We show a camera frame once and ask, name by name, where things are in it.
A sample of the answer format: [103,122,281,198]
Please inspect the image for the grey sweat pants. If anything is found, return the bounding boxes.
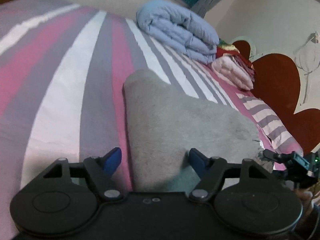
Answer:
[124,70,273,192]

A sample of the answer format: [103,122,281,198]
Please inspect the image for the striped pillow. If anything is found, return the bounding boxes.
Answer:
[236,93,303,157]

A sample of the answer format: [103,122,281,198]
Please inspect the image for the dark red headboard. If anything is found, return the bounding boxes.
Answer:
[233,40,319,154]

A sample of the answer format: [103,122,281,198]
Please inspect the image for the folded pink blanket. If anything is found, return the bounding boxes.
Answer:
[210,56,253,90]

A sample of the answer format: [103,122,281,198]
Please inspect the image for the striped pink grey bedsheet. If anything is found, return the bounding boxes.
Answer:
[1,0,266,239]

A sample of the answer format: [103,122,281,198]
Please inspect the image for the red patterned folded blanket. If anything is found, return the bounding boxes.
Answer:
[215,39,255,81]

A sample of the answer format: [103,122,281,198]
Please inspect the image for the folded light blue duvet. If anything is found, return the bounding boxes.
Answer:
[136,0,219,64]

